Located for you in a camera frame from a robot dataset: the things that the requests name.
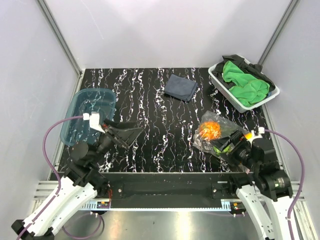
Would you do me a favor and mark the white laundry basket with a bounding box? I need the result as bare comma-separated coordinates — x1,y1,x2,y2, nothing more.
208,54,280,113

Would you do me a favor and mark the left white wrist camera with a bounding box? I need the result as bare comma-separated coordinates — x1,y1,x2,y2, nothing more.
82,112,105,133

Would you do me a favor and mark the blue transparent plastic bin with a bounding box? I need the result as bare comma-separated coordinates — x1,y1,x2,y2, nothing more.
60,88,116,147

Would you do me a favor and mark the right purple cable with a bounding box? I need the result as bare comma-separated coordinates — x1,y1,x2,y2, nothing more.
263,129,305,240

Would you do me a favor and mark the green cloth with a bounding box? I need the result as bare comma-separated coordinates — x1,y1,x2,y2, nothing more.
222,61,270,108

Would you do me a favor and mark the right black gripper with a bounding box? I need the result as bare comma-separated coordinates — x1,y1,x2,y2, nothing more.
209,128,260,171

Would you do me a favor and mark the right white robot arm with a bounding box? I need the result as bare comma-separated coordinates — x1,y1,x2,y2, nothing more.
210,127,299,240

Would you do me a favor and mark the purple cable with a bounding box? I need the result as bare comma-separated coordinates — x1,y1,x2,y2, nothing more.
17,115,105,238
263,129,305,240

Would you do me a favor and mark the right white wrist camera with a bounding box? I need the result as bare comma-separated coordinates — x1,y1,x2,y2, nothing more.
244,127,265,145

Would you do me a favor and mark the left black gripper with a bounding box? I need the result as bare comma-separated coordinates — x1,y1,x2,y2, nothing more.
90,117,144,164

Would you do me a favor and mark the black cloth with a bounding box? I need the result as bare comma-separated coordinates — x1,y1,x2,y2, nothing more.
212,54,276,92

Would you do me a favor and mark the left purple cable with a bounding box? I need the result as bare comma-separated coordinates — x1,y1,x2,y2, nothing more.
17,115,105,238

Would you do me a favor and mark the fake green pepper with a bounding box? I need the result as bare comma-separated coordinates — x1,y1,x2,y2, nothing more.
213,146,232,156

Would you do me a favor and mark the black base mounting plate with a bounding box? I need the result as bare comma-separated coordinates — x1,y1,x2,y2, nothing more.
103,172,251,212

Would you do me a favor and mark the clear zip top bag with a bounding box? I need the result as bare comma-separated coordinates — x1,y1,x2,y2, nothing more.
193,111,249,156

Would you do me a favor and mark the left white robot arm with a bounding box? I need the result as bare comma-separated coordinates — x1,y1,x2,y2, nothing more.
11,112,143,240

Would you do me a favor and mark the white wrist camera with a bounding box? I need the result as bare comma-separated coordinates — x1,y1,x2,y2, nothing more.
244,127,265,145
82,112,105,133

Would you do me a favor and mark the fake orange pineapple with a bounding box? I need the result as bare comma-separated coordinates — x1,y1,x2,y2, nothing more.
199,121,222,141

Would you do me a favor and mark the folded dark blue cloth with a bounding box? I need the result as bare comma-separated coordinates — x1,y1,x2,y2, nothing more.
164,74,198,102

